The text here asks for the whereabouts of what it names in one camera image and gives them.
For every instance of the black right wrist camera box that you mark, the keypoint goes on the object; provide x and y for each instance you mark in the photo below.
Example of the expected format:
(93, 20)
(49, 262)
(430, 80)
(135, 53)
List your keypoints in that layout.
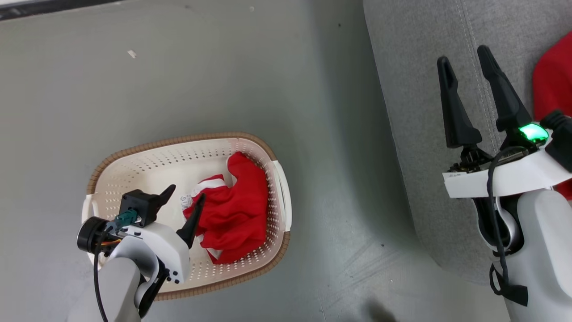
(561, 138)

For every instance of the dark baseboard strip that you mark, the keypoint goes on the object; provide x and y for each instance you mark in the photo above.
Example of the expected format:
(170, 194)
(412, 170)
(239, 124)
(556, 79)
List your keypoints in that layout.
(27, 12)

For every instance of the small white paper scrap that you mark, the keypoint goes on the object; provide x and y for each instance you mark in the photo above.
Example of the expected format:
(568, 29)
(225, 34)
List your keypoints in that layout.
(132, 54)

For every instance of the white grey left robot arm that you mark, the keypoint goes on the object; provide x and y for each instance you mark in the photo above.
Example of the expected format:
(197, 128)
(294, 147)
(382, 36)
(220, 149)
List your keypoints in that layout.
(116, 286)

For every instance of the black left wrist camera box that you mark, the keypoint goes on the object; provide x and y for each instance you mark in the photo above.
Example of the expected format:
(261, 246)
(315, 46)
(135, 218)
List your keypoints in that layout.
(136, 205)

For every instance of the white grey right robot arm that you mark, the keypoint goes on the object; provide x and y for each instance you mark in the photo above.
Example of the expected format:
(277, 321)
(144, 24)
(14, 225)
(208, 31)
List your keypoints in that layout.
(545, 250)

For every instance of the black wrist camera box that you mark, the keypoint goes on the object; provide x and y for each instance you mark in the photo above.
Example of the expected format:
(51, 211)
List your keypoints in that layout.
(136, 205)
(561, 138)

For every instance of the grey fabric sofa seat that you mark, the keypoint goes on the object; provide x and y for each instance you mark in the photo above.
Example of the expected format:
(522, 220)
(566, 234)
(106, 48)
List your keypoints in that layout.
(415, 112)

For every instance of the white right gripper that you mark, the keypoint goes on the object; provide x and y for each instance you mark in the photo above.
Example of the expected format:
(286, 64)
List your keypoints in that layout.
(514, 176)

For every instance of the cream laundry basket brown rim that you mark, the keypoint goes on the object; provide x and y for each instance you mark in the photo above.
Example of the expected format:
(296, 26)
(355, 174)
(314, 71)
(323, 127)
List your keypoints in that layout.
(156, 170)

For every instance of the red garment with white collar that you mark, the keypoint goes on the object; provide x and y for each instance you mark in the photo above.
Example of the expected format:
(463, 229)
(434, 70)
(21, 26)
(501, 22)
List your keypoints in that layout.
(556, 80)
(237, 210)

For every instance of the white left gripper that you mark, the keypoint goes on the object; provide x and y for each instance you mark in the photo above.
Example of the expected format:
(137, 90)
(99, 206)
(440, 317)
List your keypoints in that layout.
(161, 246)

